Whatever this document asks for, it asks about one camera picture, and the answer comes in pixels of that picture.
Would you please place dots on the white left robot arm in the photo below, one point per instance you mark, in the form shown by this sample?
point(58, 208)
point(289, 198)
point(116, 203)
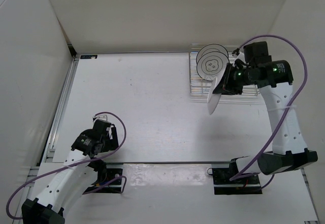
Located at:
point(81, 170)

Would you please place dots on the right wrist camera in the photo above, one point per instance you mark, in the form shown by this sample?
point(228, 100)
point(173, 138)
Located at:
point(257, 53)

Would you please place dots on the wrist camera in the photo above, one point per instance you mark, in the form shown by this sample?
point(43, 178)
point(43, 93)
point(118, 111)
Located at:
point(101, 118)
point(257, 53)

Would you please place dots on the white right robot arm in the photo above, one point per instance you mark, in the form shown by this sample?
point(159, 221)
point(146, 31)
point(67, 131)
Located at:
point(286, 149)

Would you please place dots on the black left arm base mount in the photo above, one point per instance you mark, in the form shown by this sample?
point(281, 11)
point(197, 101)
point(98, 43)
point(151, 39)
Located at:
point(111, 181)

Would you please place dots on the aluminium table edge rail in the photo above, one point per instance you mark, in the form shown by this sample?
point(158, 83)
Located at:
point(49, 147)

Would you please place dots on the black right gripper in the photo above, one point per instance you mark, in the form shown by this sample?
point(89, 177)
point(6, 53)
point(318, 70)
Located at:
point(225, 85)

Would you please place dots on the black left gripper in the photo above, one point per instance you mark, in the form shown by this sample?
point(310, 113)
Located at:
point(110, 145)

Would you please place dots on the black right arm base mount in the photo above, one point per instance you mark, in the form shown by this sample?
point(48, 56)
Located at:
point(221, 174)

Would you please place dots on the orange sunburst plate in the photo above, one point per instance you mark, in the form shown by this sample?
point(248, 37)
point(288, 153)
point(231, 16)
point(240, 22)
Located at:
point(213, 98)

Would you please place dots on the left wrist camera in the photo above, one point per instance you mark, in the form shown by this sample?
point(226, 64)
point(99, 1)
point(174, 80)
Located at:
point(101, 118)

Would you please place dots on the white plate flower outline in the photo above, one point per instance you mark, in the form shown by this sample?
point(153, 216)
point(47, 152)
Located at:
point(211, 48)
point(211, 64)

